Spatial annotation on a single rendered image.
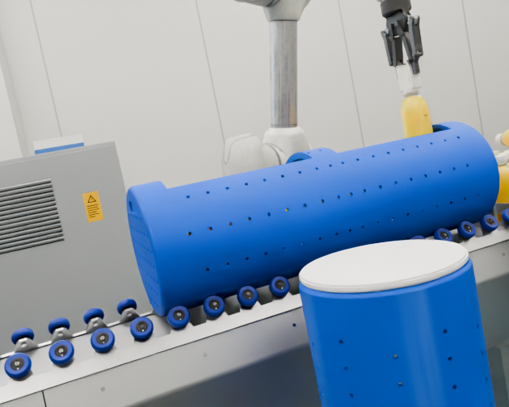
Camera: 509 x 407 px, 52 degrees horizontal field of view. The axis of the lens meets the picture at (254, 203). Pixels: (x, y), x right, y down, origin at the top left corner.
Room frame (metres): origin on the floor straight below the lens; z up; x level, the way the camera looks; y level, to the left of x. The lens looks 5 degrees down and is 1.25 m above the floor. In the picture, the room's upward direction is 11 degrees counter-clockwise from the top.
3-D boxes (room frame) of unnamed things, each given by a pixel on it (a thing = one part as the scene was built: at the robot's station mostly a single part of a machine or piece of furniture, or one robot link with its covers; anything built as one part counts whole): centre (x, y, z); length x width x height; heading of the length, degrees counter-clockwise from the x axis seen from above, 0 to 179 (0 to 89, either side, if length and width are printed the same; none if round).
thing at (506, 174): (1.50, -0.72, 1.00); 0.07 x 0.07 x 0.19
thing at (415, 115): (1.38, -0.46, 1.23); 0.07 x 0.07 x 0.19
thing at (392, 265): (0.87, -0.19, 1.03); 0.28 x 0.28 x 0.01
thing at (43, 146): (2.77, 0.94, 1.48); 0.24 x 0.12 x 0.08; 112
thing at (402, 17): (1.38, -0.45, 1.52); 0.08 x 0.07 x 0.09; 21
